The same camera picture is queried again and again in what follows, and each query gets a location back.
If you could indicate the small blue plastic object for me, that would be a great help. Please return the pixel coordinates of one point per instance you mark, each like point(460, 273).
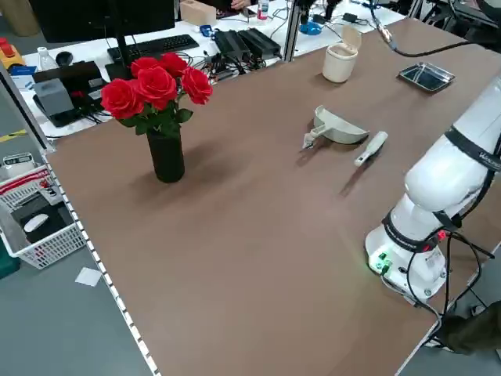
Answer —
point(206, 30)

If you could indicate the clear plastic water bottle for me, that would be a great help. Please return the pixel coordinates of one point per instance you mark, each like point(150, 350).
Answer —
point(45, 58)

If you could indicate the black mouse pad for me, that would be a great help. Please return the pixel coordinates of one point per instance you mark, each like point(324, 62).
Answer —
point(51, 229)

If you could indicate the beige hand brush black bristles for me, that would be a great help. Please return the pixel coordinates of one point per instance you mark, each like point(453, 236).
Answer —
point(372, 149)

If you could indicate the green rose stems and leaves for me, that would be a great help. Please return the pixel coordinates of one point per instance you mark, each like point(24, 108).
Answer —
point(156, 121)

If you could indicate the beige plastic dustpan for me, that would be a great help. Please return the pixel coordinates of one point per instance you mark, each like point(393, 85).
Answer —
point(344, 131)

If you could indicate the black cylindrical vase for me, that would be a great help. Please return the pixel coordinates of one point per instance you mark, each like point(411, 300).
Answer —
point(166, 160)

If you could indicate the grey cube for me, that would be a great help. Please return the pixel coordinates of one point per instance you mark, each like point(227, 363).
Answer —
point(52, 98)

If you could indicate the light wooden box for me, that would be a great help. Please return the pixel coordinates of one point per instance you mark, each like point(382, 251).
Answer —
point(197, 13)

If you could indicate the aluminium table edge rail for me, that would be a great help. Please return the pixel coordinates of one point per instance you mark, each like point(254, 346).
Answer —
point(102, 270)

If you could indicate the red rose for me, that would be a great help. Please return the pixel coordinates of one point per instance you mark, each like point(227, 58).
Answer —
point(156, 84)
point(195, 84)
point(174, 64)
point(121, 98)
point(143, 66)

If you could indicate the aluminium post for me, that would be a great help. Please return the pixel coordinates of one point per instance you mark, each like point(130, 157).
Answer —
point(291, 39)

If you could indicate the white plastic basket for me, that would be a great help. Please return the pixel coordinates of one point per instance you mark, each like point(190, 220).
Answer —
point(51, 250)

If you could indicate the person's leg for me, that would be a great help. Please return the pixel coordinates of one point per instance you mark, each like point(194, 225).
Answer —
point(473, 333)

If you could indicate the black power supply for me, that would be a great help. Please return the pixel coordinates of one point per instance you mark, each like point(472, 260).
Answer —
point(260, 41)
point(231, 44)

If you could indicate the white digital scale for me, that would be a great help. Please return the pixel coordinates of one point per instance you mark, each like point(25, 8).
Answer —
point(17, 164)

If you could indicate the white paper sheet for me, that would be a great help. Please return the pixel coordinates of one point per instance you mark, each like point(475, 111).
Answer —
point(88, 277)

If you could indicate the small white bottle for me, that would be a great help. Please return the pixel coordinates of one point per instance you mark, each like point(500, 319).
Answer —
point(263, 11)

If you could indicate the white computer mouse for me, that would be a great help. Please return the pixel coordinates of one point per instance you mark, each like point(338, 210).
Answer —
point(36, 222)

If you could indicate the black computer monitor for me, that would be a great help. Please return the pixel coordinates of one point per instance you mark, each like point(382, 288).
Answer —
point(78, 19)

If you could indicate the blue oval object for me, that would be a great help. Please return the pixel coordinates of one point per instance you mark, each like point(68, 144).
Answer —
point(311, 28)

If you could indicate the blue white carton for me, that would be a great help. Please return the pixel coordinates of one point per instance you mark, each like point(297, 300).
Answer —
point(23, 78)

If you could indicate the beige bin with lid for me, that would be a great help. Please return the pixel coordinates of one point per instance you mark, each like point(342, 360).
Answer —
point(338, 66)

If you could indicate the rectangular metal tray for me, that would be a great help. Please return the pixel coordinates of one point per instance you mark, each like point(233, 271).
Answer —
point(426, 78)

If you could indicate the black keyboard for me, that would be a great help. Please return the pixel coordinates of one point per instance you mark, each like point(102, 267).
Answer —
point(156, 47)

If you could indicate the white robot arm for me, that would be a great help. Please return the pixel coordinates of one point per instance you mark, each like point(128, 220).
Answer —
point(438, 184)

